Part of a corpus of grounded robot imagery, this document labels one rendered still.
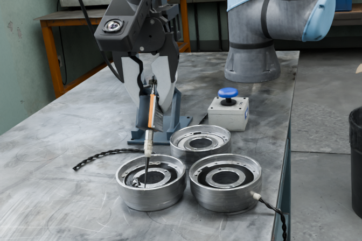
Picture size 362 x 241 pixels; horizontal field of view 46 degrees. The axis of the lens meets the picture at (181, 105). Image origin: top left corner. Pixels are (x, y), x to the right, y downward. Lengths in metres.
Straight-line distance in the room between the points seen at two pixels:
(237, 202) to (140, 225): 0.14
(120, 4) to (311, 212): 1.60
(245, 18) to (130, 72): 0.53
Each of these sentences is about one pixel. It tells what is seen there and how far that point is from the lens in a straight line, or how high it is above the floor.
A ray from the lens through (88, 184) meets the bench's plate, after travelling 0.73.
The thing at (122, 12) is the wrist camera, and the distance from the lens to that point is 0.56.
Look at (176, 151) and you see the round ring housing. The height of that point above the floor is 0.83.
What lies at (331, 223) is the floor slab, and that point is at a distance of 1.97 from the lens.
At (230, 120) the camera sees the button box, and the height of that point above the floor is 0.82.
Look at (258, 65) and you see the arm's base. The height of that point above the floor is 0.84.
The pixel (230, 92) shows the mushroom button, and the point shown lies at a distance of 0.84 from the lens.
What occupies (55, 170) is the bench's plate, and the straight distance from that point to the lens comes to 0.80.
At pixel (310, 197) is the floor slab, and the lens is 2.12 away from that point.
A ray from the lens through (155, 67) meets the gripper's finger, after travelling 0.61.
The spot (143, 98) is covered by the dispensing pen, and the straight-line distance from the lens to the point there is 0.63.
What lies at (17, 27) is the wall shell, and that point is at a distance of 2.92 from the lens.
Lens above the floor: 1.16
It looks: 21 degrees down
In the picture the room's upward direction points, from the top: 6 degrees counter-clockwise
